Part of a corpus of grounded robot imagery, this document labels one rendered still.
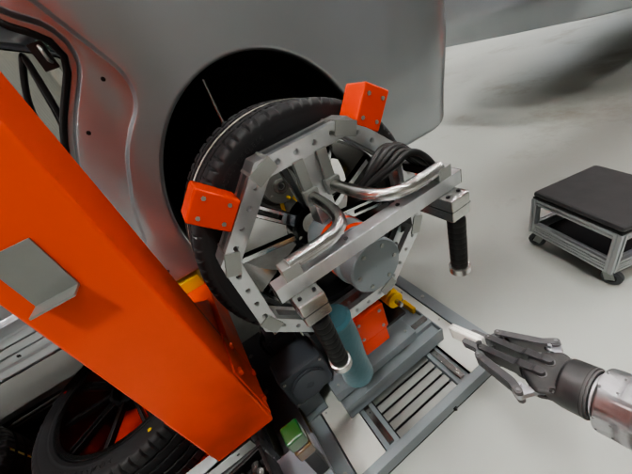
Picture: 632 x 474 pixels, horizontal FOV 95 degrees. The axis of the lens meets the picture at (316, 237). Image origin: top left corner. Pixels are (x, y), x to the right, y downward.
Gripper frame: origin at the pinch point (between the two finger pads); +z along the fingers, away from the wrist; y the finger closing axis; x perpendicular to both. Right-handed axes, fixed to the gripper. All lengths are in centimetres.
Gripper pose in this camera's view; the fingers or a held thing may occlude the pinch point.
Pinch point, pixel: (466, 337)
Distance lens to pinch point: 68.7
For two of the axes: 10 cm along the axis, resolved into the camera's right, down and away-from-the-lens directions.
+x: 4.6, 8.3, 3.1
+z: -4.4, -1.0, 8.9
